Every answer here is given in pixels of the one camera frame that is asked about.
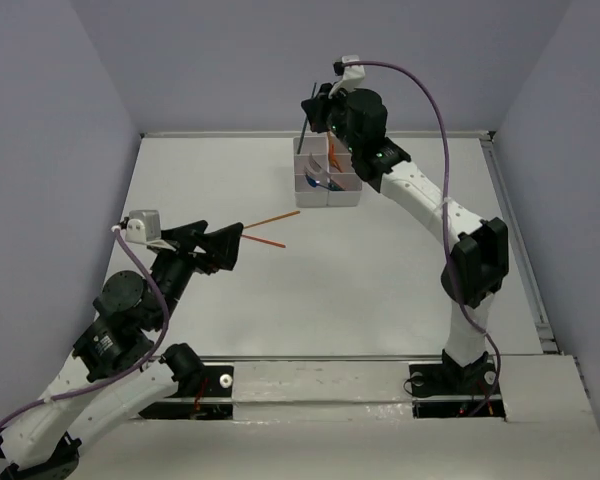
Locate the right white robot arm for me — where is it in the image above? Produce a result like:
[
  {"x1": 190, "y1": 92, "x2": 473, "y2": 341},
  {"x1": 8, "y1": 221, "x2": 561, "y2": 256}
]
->
[{"x1": 301, "y1": 83, "x2": 509, "y2": 392}]

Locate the pink handled silver fork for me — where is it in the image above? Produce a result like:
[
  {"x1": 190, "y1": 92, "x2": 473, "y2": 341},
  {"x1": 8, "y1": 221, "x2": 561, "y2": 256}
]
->
[{"x1": 307, "y1": 152, "x2": 346, "y2": 193}]

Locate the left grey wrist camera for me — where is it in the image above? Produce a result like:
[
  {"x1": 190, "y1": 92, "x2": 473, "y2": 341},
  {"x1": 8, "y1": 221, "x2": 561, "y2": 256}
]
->
[{"x1": 121, "y1": 210, "x2": 161, "y2": 244}]

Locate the orange plastic spoon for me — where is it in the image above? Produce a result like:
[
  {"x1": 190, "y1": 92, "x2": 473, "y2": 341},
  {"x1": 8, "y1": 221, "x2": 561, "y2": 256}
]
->
[{"x1": 328, "y1": 144, "x2": 350, "y2": 172}]

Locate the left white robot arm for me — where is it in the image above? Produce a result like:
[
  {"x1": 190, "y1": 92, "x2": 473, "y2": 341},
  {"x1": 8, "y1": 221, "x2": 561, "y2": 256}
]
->
[{"x1": 0, "y1": 210, "x2": 244, "y2": 479}]

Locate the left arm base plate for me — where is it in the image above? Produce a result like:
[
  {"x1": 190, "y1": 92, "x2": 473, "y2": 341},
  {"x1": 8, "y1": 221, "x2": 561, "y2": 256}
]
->
[{"x1": 138, "y1": 363, "x2": 234, "y2": 421}]

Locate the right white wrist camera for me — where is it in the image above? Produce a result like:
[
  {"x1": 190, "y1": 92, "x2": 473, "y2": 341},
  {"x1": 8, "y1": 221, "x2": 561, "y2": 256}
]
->
[{"x1": 328, "y1": 55, "x2": 366, "y2": 98}]

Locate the left white divided container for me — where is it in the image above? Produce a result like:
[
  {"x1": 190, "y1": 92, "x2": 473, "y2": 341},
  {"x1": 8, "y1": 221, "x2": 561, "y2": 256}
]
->
[{"x1": 292, "y1": 136, "x2": 328, "y2": 208}]

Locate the teal chopstick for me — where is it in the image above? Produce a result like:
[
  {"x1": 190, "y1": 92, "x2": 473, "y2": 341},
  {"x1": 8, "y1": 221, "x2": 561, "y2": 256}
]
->
[{"x1": 295, "y1": 82, "x2": 317, "y2": 155}]

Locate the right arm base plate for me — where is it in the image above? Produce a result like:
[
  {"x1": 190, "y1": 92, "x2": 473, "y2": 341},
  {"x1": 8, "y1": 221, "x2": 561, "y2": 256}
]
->
[{"x1": 403, "y1": 362, "x2": 506, "y2": 419}]

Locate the white divided container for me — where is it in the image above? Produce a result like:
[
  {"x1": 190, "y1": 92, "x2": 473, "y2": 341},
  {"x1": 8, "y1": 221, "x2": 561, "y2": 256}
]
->
[
  {"x1": 292, "y1": 136, "x2": 328, "y2": 208},
  {"x1": 327, "y1": 135, "x2": 362, "y2": 207}
]

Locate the blue metal fork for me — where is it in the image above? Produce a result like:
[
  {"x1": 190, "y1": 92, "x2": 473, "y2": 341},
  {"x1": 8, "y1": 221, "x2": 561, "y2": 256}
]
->
[{"x1": 304, "y1": 172, "x2": 333, "y2": 191}]

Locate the right white divided container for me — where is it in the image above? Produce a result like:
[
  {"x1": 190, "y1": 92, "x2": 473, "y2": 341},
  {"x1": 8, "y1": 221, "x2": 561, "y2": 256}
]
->
[{"x1": 327, "y1": 135, "x2": 362, "y2": 207}]

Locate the red orange chopstick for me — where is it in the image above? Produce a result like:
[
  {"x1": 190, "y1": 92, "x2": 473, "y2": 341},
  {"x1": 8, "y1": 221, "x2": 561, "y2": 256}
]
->
[{"x1": 241, "y1": 234, "x2": 286, "y2": 249}]

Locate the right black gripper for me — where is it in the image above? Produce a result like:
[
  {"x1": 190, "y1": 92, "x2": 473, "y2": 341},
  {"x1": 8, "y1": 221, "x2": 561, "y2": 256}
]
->
[{"x1": 305, "y1": 80, "x2": 362, "y2": 155}]

